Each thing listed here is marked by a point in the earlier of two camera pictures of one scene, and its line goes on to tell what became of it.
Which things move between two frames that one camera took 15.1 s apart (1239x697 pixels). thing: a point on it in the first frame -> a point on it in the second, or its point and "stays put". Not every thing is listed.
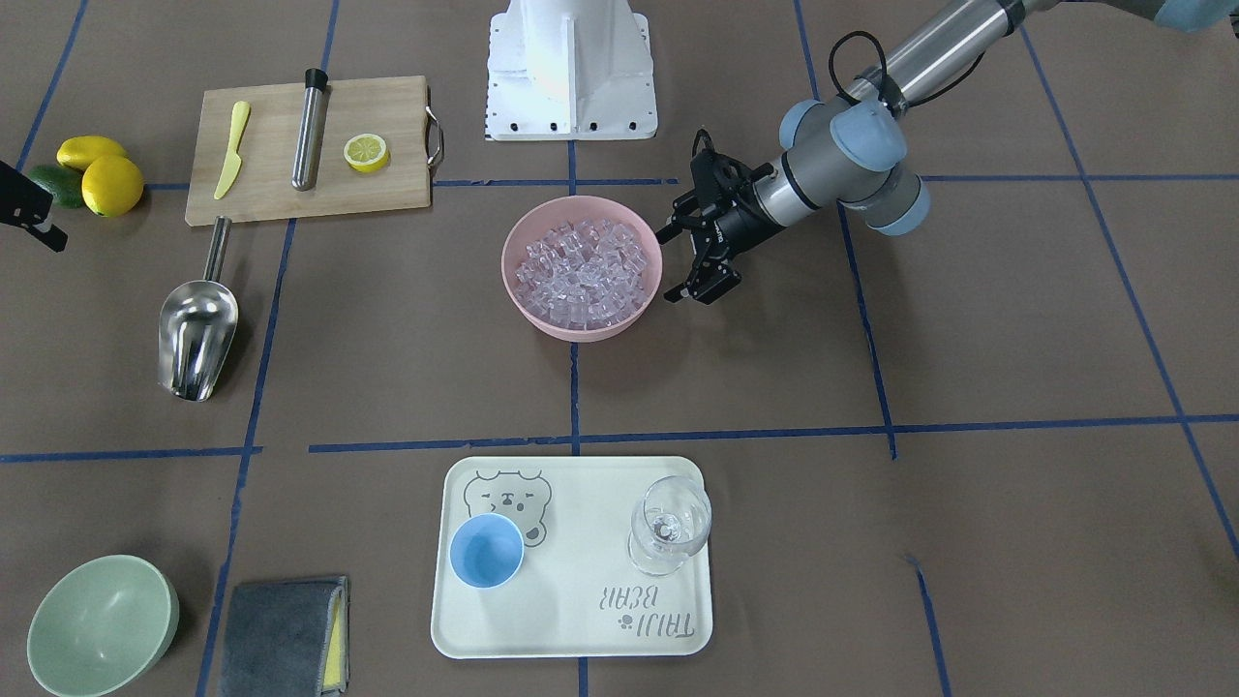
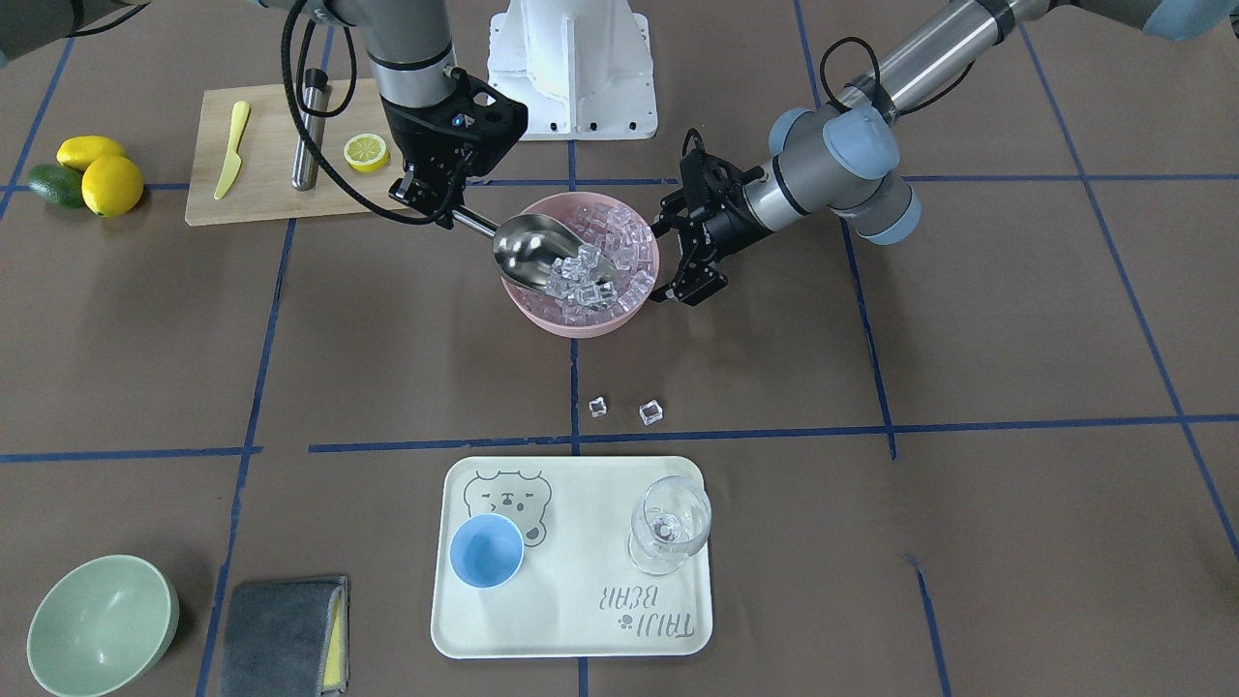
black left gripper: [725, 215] stays put
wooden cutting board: [261, 188] stays put
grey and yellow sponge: [287, 639] stays put
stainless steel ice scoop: [197, 326] -> [526, 245]
